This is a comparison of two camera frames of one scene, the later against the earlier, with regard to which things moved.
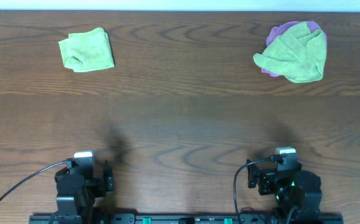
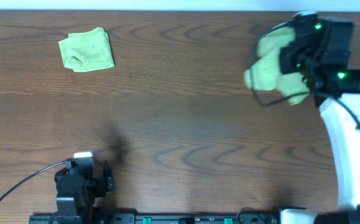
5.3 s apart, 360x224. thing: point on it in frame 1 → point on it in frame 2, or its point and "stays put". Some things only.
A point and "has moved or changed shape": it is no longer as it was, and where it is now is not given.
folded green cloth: [87, 51] stays put
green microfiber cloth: [298, 54] has moved or changed shape
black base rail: [297, 218] stays put
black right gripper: [267, 178] → [286, 53]
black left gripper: [106, 182] stays put
